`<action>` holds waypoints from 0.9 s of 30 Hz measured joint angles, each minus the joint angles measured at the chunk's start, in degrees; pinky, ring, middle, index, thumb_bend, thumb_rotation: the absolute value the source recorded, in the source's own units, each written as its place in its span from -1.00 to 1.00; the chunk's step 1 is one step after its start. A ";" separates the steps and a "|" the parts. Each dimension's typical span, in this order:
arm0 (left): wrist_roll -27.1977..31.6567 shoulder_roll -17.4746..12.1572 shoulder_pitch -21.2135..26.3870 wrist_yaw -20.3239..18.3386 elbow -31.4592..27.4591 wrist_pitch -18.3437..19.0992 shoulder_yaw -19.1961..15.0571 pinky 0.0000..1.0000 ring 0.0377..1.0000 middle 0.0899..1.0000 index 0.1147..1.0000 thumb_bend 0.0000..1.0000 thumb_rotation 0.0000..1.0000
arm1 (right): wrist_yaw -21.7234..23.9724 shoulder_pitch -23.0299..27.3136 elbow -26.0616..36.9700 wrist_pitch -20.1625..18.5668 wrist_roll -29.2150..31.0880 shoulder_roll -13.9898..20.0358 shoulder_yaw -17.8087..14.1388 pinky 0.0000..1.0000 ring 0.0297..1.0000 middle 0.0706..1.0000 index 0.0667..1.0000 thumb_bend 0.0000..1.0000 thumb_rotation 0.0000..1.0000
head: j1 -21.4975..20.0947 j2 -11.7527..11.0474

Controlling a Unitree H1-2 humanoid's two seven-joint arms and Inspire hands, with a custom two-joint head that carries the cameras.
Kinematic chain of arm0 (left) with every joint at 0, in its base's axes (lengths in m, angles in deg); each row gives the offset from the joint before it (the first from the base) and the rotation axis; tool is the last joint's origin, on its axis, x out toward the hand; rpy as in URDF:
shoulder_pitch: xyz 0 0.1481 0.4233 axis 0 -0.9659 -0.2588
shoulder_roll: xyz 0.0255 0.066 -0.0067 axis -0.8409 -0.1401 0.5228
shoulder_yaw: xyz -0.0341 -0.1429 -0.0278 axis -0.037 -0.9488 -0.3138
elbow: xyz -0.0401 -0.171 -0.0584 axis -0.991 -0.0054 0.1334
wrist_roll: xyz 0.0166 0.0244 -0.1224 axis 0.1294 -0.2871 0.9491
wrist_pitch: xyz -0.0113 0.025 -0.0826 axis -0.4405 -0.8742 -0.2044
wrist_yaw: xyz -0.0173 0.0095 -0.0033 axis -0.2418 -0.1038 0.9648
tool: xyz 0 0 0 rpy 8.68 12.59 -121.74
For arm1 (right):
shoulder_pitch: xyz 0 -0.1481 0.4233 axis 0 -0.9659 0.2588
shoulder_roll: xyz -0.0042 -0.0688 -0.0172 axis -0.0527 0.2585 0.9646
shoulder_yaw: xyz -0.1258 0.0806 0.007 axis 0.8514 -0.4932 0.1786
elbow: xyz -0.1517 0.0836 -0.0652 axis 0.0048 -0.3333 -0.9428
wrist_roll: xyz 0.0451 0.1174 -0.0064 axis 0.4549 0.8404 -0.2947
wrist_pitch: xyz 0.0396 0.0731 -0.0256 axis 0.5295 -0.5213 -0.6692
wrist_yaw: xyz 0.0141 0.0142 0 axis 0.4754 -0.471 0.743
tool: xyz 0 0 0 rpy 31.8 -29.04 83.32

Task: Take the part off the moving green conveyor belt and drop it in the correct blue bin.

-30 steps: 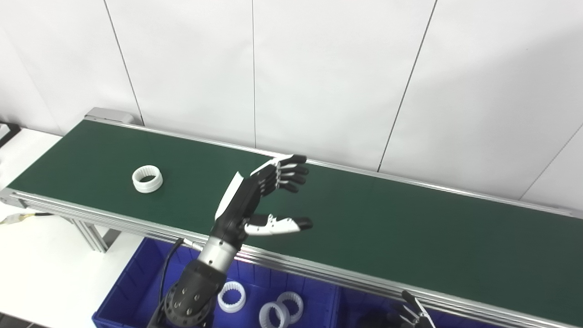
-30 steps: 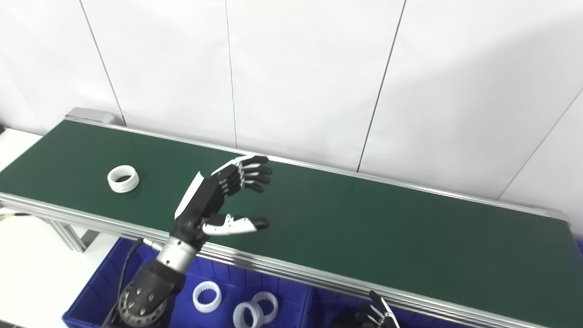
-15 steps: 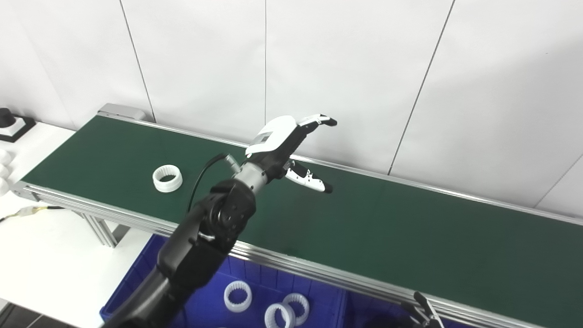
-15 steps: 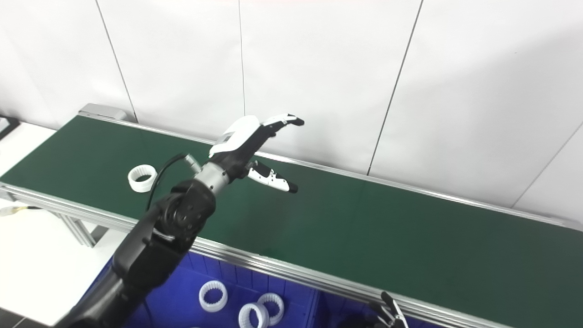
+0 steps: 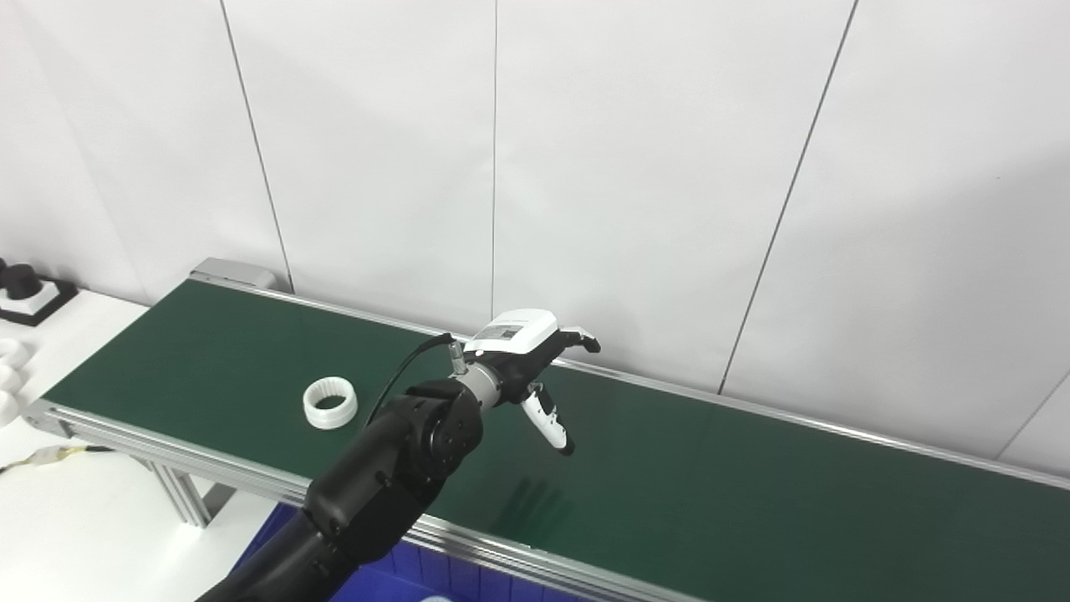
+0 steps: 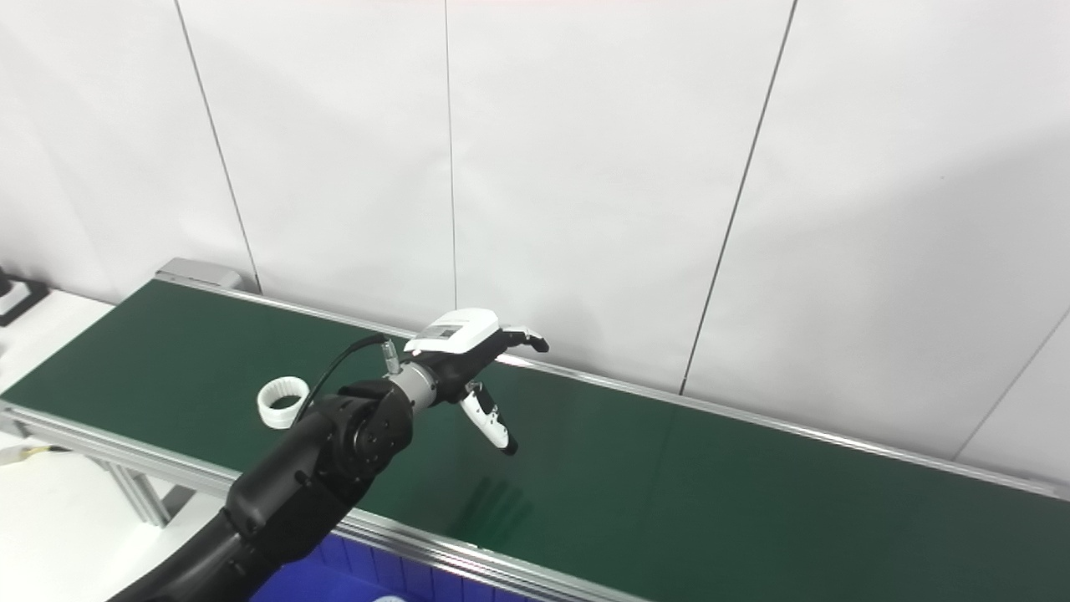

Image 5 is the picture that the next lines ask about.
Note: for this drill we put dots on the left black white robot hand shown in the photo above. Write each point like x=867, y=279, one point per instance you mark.
x=514, y=334

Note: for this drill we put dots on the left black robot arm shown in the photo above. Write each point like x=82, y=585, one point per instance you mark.
x=401, y=468

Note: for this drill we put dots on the grey conveyor end housing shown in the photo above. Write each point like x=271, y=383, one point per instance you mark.
x=234, y=273

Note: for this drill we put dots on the green conveyor belt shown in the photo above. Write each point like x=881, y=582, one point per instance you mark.
x=669, y=468
x=167, y=447

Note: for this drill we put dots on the white foam insert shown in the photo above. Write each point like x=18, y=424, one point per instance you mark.
x=43, y=294

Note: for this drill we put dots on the blue plastic bin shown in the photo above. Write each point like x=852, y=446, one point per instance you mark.
x=468, y=581

